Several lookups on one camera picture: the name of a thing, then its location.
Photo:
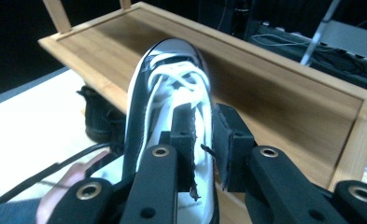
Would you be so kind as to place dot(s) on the black white canvas sneaker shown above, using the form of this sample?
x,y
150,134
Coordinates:
x,y
137,109

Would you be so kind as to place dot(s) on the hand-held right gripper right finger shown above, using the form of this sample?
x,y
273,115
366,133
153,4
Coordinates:
x,y
232,146

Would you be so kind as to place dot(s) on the black leather shoe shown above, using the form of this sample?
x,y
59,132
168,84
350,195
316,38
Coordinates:
x,y
100,121

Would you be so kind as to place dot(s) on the grey metal stand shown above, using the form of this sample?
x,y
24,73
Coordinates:
x,y
316,37

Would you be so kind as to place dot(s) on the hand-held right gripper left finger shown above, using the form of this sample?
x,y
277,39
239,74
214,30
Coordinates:
x,y
184,140

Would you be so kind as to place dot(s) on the wooden three-tier shoe rack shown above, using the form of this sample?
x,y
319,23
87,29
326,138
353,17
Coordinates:
x,y
265,93

